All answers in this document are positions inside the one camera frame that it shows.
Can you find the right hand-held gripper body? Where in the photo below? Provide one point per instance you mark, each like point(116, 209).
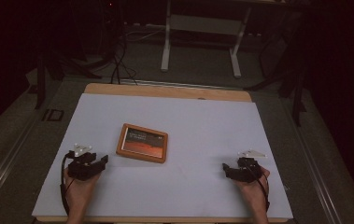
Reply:
point(247, 171)

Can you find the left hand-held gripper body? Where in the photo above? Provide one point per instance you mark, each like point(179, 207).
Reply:
point(82, 168)

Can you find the person's left hand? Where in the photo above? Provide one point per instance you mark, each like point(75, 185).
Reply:
point(79, 186)

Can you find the person's right hand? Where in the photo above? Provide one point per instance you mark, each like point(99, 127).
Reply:
point(254, 189)

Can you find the white table mat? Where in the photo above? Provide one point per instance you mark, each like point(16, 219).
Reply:
point(177, 130)

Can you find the black floor socket plate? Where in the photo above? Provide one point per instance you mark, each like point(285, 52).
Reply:
point(53, 114)

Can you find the dark tripod stand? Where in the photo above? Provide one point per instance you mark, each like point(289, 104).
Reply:
point(285, 77)

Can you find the black stand legs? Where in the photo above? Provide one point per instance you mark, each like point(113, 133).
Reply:
point(62, 67)

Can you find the wooden picture frame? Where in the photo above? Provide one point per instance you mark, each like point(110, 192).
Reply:
point(143, 143)

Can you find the white metal desk frame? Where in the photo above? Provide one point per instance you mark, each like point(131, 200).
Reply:
point(202, 26)

